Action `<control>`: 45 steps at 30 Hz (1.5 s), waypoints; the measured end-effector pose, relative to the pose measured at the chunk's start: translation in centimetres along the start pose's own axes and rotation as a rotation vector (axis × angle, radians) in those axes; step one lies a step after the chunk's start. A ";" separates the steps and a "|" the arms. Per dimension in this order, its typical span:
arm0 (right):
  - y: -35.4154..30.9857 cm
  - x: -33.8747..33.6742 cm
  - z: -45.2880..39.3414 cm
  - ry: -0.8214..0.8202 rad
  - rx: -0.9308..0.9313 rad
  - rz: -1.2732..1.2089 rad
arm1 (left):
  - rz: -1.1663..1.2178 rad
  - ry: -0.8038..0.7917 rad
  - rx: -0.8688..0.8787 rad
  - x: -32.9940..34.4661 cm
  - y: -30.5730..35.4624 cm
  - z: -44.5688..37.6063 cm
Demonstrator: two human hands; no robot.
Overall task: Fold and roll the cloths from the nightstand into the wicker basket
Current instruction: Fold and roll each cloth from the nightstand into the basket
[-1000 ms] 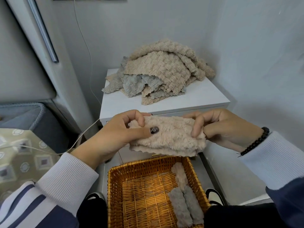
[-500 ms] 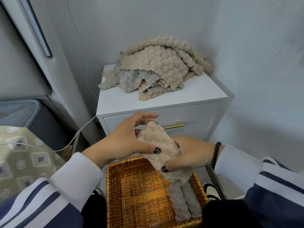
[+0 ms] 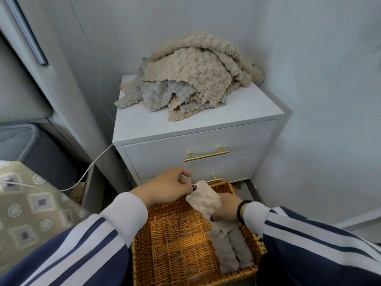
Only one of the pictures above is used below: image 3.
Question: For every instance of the grey padded headboard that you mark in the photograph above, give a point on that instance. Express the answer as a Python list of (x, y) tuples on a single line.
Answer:
[(18, 92)]

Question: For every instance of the person's right hand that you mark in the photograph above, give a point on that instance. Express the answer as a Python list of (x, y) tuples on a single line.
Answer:
[(229, 208)]

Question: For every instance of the patterned beige bedspread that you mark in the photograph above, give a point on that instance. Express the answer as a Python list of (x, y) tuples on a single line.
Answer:
[(29, 217)]

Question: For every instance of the person's right forearm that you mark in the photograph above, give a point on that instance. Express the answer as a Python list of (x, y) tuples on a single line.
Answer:
[(321, 250)]

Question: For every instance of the person's left forearm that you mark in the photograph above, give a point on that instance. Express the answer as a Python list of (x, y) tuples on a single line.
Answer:
[(83, 247)]

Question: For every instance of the silver headboard trim strip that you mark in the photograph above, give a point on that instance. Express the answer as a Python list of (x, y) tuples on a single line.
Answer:
[(28, 32)]

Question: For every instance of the white nightstand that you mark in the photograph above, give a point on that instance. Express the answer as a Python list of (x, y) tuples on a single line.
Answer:
[(148, 160)]

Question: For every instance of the pile of beige grey towels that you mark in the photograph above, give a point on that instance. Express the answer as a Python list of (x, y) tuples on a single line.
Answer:
[(193, 74)]

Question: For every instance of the single grey towel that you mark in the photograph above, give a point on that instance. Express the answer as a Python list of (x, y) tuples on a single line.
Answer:
[(224, 253), (242, 247)]

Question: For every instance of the orange wicker basket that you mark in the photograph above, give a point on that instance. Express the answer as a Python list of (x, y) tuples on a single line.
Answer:
[(172, 241)]

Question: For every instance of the person's left hand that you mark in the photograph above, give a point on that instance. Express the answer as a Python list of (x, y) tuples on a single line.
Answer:
[(163, 187)]

